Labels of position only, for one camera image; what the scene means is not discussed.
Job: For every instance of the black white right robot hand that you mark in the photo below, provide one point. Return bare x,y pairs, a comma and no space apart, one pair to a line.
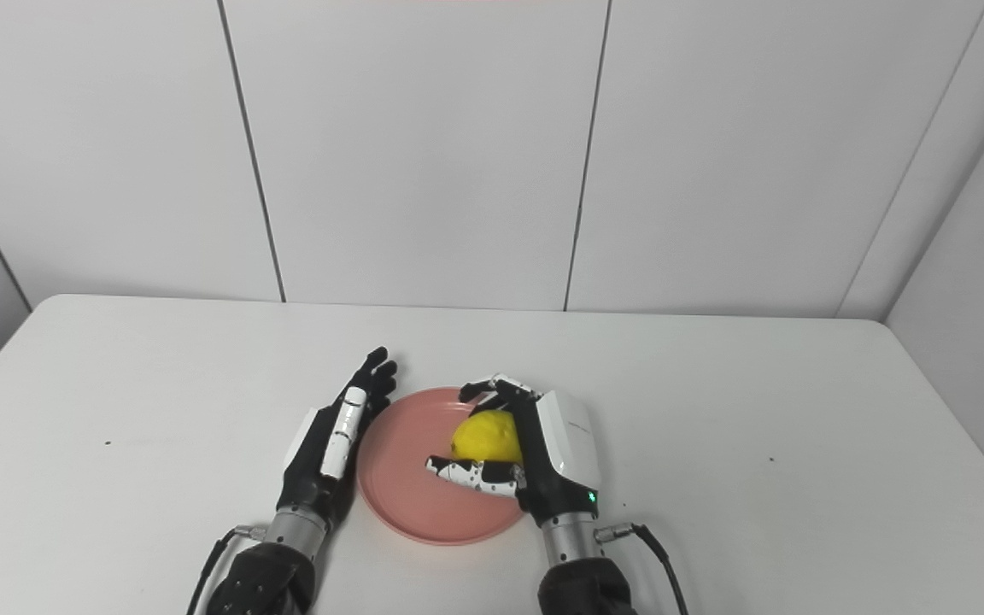
560,453

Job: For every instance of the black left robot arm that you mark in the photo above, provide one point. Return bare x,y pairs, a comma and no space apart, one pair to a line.
270,572

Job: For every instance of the pink round plate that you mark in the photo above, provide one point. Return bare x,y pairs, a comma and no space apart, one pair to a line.
407,504

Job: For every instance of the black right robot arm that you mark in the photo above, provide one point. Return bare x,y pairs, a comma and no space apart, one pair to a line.
582,572

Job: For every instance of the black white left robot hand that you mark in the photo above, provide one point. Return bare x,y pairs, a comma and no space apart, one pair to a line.
313,470

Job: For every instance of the yellow lemon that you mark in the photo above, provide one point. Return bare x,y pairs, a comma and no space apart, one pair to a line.
483,436

